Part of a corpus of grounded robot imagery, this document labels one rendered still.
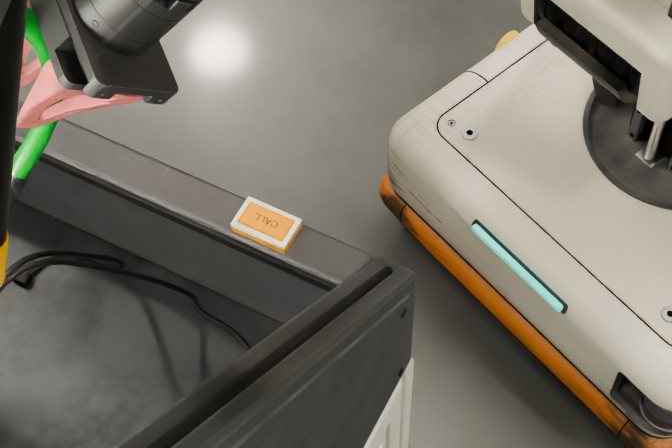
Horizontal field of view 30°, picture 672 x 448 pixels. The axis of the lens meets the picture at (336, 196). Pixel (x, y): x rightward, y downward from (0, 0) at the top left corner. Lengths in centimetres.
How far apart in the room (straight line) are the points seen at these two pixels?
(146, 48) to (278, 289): 38
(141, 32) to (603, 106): 132
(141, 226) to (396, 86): 124
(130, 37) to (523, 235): 116
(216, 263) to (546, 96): 96
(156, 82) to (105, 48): 4
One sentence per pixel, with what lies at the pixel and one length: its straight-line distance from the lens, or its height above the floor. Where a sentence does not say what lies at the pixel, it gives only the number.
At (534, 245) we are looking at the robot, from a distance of 181.
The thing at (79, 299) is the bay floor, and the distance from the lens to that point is 116.
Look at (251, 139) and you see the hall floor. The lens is 224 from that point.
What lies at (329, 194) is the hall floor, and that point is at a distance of 217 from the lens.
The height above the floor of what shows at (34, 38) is 127.
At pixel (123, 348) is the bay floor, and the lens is 113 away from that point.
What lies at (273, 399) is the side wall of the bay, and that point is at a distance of 75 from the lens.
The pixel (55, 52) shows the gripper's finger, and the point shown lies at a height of 127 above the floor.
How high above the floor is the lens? 183
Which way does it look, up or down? 58 degrees down
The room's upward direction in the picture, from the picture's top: 2 degrees counter-clockwise
